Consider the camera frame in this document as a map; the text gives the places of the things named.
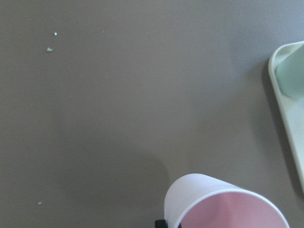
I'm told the cream rabbit print tray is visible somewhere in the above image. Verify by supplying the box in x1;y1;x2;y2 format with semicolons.
268;41;304;193

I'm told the green plastic cup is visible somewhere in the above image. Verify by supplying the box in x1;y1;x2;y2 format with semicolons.
276;45;304;99

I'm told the pink plastic cup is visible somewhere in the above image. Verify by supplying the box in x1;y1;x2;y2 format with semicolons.
164;173;289;228

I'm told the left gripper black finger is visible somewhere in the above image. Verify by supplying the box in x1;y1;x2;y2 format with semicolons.
154;219;167;228

